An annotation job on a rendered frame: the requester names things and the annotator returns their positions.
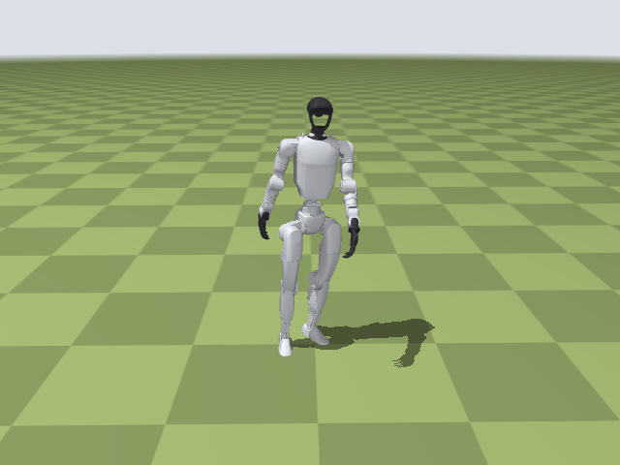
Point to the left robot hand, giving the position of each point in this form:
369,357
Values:
353,229

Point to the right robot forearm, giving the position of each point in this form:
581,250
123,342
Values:
268,199

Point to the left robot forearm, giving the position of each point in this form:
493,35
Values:
351,208

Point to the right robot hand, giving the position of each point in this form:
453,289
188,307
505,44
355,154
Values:
262,227

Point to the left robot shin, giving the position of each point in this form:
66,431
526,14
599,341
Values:
316,302

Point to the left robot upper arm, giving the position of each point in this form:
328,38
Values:
347,184

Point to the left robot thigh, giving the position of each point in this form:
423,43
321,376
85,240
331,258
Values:
328,254

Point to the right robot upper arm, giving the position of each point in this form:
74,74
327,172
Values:
286,149

